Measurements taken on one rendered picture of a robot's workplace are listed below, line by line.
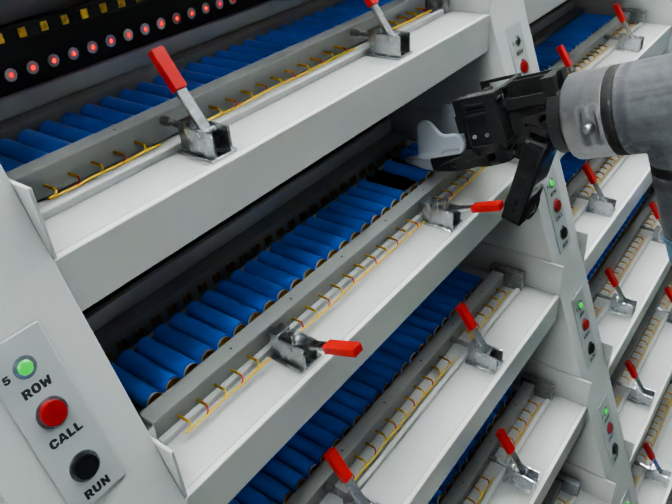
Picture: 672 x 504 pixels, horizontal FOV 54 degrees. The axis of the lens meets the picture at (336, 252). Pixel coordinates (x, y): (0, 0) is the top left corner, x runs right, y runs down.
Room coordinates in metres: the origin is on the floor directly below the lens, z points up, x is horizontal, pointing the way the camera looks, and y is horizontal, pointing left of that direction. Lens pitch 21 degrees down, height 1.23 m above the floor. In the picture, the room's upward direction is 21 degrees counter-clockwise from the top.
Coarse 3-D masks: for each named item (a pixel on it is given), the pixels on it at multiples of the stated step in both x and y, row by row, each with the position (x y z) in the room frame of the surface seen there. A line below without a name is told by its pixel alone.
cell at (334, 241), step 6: (300, 228) 0.71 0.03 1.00; (306, 228) 0.71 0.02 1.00; (312, 228) 0.71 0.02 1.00; (300, 234) 0.71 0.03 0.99; (306, 234) 0.70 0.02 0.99; (312, 234) 0.70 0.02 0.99; (318, 234) 0.69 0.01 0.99; (324, 234) 0.69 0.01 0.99; (330, 234) 0.69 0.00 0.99; (318, 240) 0.69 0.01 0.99; (324, 240) 0.68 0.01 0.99; (330, 240) 0.68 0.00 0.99; (336, 240) 0.68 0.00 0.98; (342, 240) 0.68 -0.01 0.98; (330, 246) 0.68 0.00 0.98; (336, 246) 0.67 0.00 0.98
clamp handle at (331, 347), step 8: (296, 336) 0.52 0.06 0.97; (296, 344) 0.52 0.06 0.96; (304, 344) 0.52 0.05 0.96; (312, 344) 0.51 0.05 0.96; (320, 344) 0.50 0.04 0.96; (328, 344) 0.49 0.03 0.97; (336, 344) 0.49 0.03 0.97; (344, 344) 0.48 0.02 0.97; (352, 344) 0.48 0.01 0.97; (360, 344) 0.48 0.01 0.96; (328, 352) 0.49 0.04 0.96; (336, 352) 0.48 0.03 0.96; (344, 352) 0.48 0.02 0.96; (352, 352) 0.47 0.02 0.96; (360, 352) 0.48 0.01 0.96
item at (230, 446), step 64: (384, 128) 0.91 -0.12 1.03; (192, 256) 0.66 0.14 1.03; (256, 256) 0.70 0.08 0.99; (448, 256) 0.68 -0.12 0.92; (320, 320) 0.58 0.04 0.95; (384, 320) 0.59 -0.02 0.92; (256, 384) 0.51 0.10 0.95; (320, 384) 0.52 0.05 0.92; (192, 448) 0.45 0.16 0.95; (256, 448) 0.46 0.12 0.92
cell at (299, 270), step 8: (264, 256) 0.67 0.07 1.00; (272, 256) 0.66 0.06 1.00; (280, 256) 0.66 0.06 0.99; (272, 264) 0.66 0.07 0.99; (280, 264) 0.65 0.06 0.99; (288, 264) 0.65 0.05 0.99; (296, 264) 0.64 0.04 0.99; (288, 272) 0.64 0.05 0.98; (296, 272) 0.63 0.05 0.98; (304, 272) 0.63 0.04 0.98
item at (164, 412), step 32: (416, 192) 0.75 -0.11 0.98; (448, 192) 0.76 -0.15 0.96; (384, 224) 0.69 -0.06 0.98; (352, 256) 0.64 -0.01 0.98; (384, 256) 0.65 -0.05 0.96; (320, 288) 0.60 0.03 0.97; (256, 320) 0.56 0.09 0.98; (288, 320) 0.57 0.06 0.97; (224, 352) 0.52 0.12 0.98; (256, 352) 0.54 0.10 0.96; (192, 384) 0.49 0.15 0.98; (160, 416) 0.46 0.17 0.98
